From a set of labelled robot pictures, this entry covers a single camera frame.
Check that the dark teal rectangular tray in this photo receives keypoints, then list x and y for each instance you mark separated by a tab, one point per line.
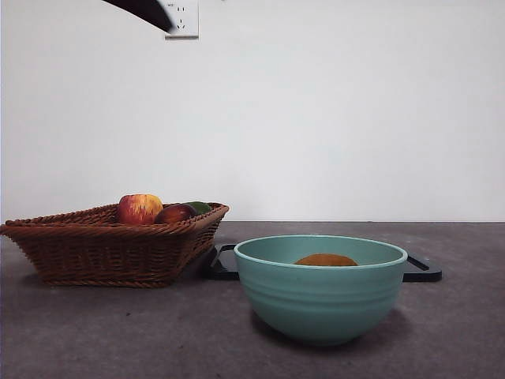
223	264

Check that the brown wicker basket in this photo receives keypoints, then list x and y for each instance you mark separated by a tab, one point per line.
102	252

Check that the dark red plum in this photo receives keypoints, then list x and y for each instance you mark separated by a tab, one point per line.
175	215

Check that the red yellow apple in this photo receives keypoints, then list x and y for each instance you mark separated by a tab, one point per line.
138	209

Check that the mint green bowl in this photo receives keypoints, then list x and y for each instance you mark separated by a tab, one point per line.
319	304

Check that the white wall socket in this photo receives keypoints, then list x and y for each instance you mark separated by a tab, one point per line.
185	23

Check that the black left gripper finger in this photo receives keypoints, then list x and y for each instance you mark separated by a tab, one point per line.
146	10

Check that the green avocado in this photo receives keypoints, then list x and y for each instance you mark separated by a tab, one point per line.
201	207

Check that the yellow-brown kiwi fruit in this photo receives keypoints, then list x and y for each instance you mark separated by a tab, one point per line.
325	260

